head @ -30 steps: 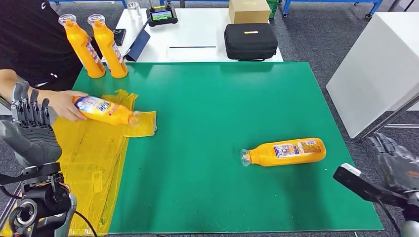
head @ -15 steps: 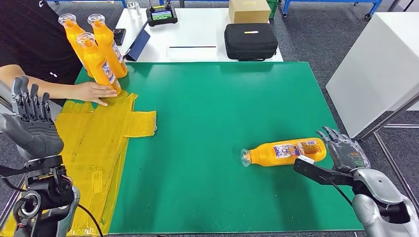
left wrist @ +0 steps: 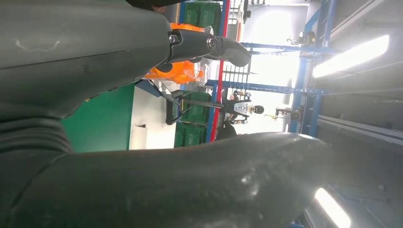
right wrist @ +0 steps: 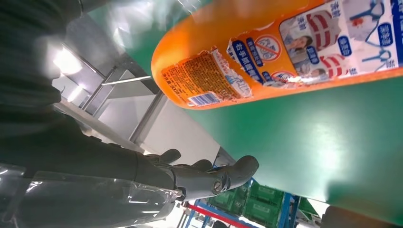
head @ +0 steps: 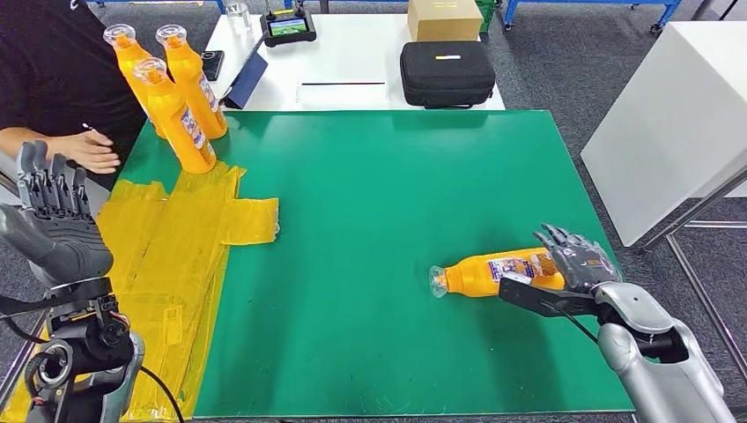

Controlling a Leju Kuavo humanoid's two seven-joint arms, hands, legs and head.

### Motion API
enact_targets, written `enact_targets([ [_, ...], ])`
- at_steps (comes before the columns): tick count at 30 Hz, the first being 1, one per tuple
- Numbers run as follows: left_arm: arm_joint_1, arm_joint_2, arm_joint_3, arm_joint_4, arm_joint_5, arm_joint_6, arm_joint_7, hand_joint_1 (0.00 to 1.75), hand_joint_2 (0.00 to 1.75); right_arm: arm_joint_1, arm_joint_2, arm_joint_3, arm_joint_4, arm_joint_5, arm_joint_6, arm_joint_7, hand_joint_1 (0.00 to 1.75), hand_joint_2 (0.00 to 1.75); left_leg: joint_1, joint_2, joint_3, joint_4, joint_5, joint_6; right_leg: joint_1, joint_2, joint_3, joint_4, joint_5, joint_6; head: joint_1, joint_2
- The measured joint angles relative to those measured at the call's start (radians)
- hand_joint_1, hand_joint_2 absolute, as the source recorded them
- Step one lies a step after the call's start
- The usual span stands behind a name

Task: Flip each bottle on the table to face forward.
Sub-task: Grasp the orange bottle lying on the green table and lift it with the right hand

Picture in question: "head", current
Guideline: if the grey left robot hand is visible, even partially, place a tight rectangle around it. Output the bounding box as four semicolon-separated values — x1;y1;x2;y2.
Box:
0;139;115;288

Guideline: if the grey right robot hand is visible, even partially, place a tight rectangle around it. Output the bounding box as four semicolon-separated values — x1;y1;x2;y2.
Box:
532;224;623;293

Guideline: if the orange juice bottle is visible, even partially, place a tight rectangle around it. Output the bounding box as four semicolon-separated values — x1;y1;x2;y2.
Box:
132;56;218;175
155;24;229;141
428;247;566;299
103;24;167;139

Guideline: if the yellow plastic film patch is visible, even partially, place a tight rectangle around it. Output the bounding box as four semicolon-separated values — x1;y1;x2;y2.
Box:
0;163;281;423

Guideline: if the person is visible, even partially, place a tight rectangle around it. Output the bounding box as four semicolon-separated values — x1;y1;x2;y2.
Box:
0;0;150;191

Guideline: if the green table mat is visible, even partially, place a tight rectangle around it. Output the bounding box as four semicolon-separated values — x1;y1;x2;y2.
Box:
119;109;635;419

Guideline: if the black zip case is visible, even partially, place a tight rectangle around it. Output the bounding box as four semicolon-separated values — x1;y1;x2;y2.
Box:
399;41;497;110

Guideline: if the black smartphone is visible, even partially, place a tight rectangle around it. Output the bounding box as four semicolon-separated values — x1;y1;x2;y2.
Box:
201;49;226;83

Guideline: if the blue tablet cover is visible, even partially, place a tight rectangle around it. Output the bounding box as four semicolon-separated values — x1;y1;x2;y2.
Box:
221;37;269;110

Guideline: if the blue metal rack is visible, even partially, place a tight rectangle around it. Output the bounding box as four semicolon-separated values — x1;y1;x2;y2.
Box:
501;0;684;36

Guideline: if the green plastic crate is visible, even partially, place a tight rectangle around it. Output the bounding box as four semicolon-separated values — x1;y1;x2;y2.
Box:
473;0;497;35

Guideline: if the brown cardboard box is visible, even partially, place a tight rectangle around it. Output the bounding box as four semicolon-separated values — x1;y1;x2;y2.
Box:
406;0;484;42

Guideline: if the clear glass cup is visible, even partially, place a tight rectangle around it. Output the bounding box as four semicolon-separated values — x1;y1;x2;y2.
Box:
224;1;252;33

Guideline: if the white desk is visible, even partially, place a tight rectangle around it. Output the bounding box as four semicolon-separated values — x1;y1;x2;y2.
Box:
203;13;507;112

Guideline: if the black remote controller with screen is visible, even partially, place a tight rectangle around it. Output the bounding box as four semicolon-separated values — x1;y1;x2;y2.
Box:
259;0;317;48

